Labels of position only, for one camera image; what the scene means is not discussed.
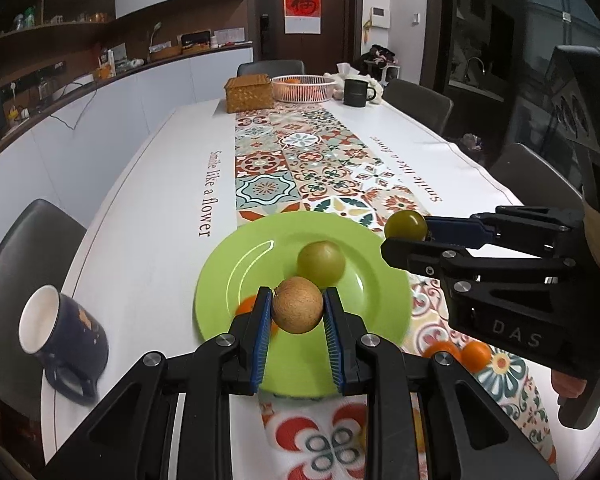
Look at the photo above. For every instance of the yellow hanging ornament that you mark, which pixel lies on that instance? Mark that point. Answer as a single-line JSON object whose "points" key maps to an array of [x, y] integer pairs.
{"points": [[366, 30]]}

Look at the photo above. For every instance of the wicker box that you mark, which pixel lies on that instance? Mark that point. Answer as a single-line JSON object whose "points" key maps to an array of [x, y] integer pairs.
{"points": [[247, 95]]}

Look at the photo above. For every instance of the brown round fruit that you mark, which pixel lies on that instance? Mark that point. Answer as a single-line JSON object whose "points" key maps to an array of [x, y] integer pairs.
{"points": [[297, 305]]}

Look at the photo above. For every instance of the pink white plastic basket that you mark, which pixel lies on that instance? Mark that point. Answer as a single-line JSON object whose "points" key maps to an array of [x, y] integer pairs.
{"points": [[300, 94]]}

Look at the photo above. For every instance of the dark blue mug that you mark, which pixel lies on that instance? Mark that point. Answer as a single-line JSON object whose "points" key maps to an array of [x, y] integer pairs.
{"points": [[75, 340]]}

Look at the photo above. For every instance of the metal sink faucet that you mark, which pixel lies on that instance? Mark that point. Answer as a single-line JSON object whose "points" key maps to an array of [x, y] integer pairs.
{"points": [[476, 66]]}

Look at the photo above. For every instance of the green plate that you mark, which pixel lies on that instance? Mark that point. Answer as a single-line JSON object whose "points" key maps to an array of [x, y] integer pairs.
{"points": [[260, 260]]}

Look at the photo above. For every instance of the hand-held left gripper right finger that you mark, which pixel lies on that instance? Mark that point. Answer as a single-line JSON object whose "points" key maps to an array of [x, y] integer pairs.
{"points": [[334, 340]]}

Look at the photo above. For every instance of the small orange tangerine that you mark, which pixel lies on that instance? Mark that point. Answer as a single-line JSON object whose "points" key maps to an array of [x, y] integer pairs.
{"points": [[476, 355], [246, 306], [442, 347], [292, 80]]}

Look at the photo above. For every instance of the white paper card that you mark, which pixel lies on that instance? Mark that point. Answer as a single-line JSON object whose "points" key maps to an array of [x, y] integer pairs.
{"points": [[230, 36]]}

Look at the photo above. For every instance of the white tissue pack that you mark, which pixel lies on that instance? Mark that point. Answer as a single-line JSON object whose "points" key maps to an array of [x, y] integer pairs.
{"points": [[345, 69]]}

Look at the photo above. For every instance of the black box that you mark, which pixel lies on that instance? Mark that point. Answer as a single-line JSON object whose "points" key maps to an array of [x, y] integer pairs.
{"points": [[195, 42]]}

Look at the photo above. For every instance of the white lower cabinet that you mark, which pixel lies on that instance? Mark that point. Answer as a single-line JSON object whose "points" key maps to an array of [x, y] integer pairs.
{"points": [[130, 105]]}

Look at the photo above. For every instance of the white intercom panel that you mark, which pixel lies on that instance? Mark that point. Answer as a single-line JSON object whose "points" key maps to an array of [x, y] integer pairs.
{"points": [[377, 16]]}

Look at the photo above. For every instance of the white plush toy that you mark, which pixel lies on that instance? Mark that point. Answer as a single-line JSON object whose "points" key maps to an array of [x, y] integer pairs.
{"points": [[336, 86]]}

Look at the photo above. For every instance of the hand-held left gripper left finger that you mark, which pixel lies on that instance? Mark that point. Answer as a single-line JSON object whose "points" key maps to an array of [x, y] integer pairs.
{"points": [[261, 340]]}

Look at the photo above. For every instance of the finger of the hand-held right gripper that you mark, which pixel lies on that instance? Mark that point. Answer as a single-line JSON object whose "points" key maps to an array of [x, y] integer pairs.
{"points": [[455, 232], [415, 260]]}

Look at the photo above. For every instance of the dark brown door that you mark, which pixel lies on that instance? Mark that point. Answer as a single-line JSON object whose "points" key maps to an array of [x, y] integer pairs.
{"points": [[337, 10]]}

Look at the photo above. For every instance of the white patterned tablecloth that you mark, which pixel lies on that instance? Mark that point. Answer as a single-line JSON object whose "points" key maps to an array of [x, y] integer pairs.
{"points": [[180, 160]]}

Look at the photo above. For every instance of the orange snack pack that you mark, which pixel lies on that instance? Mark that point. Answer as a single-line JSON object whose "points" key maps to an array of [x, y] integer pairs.
{"points": [[105, 71]]}

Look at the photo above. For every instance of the large yellow-green round fruit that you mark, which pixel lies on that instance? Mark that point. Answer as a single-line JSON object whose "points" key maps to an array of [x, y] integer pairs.
{"points": [[405, 224], [320, 260]]}

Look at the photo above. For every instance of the white desk lamp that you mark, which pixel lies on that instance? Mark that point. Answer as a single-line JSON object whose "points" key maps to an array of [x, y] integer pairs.
{"points": [[155, 35]]}

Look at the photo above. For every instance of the red white wall calendar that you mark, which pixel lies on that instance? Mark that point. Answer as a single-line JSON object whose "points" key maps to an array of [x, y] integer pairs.
{"points": [[302, 2]]}

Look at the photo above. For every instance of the dark grey chair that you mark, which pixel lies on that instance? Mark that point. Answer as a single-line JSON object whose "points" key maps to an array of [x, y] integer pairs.
{"points": [[420, 105], [30, 260], [270, 67], [530, 175]]}

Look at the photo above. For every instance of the person's right hand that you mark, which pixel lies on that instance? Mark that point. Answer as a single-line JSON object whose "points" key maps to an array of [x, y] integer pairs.
{"points": [[570, 385]]}

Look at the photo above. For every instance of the dark bag pile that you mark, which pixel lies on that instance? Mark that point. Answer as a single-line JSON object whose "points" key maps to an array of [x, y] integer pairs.
{"points": [[380, 57]]}

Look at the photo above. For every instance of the black mug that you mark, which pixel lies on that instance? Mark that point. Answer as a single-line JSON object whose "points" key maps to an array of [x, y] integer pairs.
{"points": [[355, 94]]}

